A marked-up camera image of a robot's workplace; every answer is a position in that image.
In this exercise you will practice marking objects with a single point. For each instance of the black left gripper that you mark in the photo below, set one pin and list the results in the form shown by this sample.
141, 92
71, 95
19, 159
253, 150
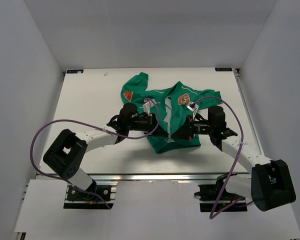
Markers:
151, 123

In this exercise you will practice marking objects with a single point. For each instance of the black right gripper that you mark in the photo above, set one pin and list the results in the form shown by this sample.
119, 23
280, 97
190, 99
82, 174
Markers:
187, 130

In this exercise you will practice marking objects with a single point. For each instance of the green jacket with white lining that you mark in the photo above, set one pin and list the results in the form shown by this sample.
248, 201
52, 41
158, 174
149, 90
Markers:
171, 102

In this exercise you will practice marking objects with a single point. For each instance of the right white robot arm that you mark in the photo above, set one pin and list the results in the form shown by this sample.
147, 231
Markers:
269, 185

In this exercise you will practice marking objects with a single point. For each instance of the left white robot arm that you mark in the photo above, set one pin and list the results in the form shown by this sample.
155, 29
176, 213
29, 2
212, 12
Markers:
66, 153

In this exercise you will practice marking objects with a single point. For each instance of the right blue table label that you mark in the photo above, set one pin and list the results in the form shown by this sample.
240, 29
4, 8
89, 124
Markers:
223, 69

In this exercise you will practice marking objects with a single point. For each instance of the blue table label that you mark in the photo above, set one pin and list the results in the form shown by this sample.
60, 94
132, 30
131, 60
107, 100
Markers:
74, 71
223, 69

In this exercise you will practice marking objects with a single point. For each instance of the left blue table label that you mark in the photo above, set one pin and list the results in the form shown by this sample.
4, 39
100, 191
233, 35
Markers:
74, 71

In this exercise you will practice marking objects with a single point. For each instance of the aluminium table front rail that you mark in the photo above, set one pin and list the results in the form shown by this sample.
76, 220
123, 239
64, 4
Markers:
155, 177

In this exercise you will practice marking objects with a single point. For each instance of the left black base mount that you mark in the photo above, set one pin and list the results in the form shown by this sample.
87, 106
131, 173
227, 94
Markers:
76, 200

